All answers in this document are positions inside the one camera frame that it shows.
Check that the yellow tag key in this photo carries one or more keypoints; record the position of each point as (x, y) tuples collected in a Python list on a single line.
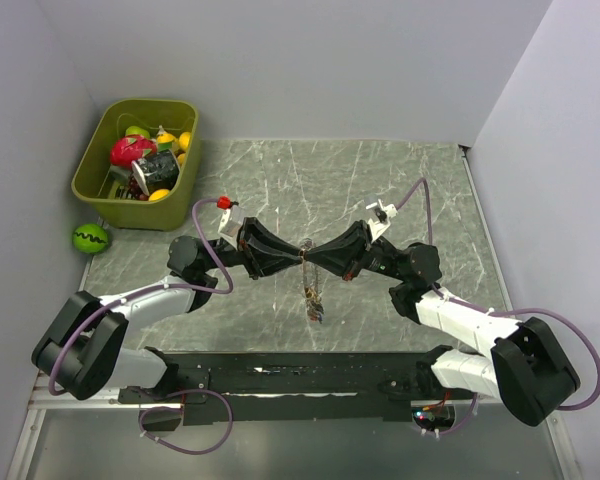
[(312, 295)]

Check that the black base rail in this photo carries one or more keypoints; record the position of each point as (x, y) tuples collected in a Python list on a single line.
[(210, 387)]

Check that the black cup in bin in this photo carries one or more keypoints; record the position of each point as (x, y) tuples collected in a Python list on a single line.
[(156, 171)]

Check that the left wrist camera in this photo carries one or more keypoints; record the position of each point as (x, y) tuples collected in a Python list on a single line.
[(232, 218)]

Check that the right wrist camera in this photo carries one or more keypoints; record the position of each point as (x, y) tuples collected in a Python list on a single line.
[(380, 217)]

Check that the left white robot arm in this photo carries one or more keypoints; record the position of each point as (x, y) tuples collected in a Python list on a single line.
[(82, 351)]

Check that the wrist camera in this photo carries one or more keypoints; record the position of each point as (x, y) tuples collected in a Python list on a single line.
[(380, 217), (232, 218)]

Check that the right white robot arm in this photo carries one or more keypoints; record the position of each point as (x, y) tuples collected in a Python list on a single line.
[(520, 363)]

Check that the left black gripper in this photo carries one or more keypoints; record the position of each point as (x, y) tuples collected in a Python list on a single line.
[(254, 241)]

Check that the green watermelon ball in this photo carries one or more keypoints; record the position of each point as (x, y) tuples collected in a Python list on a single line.
[(90, 238)]

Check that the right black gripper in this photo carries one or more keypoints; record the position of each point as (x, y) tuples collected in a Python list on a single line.
[(334, 254)]

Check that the yellow lemon toy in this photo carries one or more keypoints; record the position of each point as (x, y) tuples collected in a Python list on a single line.
[(184, 141)]

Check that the olive green plastic bin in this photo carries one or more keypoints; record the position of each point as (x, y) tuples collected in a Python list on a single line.
[(113, 191)]

